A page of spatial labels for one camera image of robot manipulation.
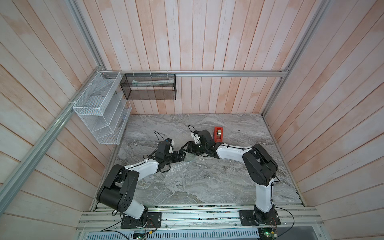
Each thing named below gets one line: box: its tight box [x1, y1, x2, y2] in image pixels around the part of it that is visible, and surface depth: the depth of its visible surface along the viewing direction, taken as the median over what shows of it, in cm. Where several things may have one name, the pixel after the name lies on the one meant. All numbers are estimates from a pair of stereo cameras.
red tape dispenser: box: [214, 126, 224, 143], surface depth 103 cm
